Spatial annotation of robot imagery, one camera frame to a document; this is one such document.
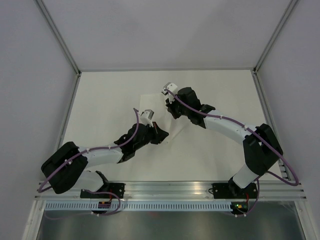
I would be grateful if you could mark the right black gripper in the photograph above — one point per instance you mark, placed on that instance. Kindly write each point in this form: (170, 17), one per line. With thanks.
(170, 108)

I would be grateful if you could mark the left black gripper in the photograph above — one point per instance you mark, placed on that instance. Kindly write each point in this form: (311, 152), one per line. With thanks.
(159, 134)

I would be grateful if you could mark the white cloth napkin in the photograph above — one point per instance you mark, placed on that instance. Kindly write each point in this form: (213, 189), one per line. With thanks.
(156, 103)

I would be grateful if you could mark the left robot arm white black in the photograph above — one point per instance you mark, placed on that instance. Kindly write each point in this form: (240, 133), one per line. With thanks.
(69, 166)

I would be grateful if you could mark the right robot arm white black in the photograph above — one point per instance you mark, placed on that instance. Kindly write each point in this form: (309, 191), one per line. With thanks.
(260, 145)

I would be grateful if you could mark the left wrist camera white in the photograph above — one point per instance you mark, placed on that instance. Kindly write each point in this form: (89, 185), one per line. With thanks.
(146, 117)

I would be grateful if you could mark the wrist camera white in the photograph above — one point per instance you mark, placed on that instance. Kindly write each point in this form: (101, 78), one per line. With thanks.
(170, 87)
(146, 117)

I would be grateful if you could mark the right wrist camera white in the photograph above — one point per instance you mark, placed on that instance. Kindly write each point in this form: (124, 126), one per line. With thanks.
(170, 87)

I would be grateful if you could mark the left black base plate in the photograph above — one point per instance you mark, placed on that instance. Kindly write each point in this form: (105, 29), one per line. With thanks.
(107, 191)

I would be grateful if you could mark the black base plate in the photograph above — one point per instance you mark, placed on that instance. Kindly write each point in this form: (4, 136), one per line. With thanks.
(222, 190)
(107, 191)

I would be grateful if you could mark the right side aluminium rail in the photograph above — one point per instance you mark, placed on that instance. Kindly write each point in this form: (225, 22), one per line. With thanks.
(286, 174)

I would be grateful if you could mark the aluminium rail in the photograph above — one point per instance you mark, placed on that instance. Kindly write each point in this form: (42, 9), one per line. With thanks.
(68, 103)
(286, 174)
(198, 190)

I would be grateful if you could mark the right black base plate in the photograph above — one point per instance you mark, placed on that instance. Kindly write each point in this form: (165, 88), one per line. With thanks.
(222, 190)

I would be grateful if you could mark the left side aluminium rail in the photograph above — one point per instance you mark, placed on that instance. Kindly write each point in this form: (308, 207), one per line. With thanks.
(68, 103)

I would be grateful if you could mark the white slotted cable duct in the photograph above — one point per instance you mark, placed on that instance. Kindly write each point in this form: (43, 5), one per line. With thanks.
(198, 206)

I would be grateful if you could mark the aluminium front rail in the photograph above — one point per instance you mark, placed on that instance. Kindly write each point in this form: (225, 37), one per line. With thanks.
(198, 190)

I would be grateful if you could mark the right aluminium frame post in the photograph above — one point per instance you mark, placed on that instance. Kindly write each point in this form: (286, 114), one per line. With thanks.
(275, 34)

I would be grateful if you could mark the aluminium frame post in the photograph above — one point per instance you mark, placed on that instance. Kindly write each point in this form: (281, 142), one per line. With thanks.
(275, 34)
(57, 35)

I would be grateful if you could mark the left aluminium frame post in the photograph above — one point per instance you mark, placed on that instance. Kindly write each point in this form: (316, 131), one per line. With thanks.
(57, 35)

